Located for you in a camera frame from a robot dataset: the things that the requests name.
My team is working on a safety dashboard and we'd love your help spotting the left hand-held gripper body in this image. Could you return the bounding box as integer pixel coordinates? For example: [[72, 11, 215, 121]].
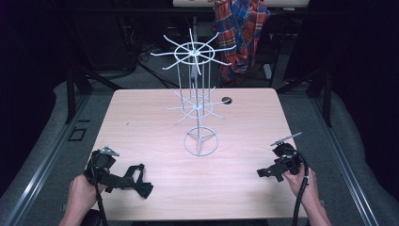
[[84, 146, 120, 186]]

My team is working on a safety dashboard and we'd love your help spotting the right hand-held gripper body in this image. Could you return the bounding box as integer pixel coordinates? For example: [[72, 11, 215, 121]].
[[270, 131, 304, 175]]

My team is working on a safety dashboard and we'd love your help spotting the black bow tie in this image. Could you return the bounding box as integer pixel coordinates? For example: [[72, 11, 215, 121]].
[[123, 163, 154, 200]]

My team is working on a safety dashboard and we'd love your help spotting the person's right hand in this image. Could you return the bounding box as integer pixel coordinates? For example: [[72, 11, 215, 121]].
[[282, 164, 319, 205]]

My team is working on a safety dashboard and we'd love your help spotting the person's left hand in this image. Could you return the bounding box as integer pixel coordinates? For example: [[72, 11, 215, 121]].
[[67, 173, 108, 218]]

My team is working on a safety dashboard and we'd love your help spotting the black metal stand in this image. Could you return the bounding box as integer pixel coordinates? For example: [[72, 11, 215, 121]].
[[63, 67, 93, 125]]

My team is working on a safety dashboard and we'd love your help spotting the red blue plaid shirt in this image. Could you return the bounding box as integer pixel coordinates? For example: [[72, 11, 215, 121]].
[[213, 0, 271, 85]]

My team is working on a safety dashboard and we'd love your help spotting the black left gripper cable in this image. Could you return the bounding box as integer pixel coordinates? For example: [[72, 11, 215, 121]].
[[88, 154, 109, 226]]

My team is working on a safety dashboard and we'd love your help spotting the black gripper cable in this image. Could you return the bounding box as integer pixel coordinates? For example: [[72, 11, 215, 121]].
[[291, 150, 311, 226], [88, 154, 109, 226]]

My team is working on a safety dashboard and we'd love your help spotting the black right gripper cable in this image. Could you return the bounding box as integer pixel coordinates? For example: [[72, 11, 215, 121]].
[[291, 150, 311, 226]]

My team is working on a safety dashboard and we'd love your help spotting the white wire display rack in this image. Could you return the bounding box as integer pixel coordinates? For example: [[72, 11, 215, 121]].
[[150, 27, 237, 157]]

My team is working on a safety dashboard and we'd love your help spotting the black floor cable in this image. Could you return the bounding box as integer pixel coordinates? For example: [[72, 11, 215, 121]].
[[136, 60, 181, 89]]

